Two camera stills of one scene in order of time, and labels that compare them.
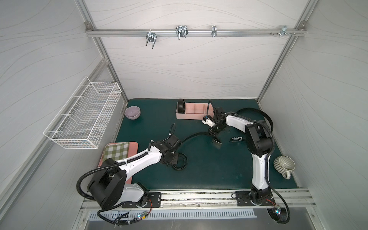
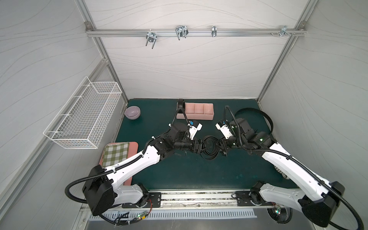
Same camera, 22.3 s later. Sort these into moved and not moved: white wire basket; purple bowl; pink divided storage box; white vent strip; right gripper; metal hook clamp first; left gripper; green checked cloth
Moved: right gripper; left gripper
Not moved: metal hook clamp first; purple bowl; white vent strip; green checked cloth; white wire basket; pink divided storage box
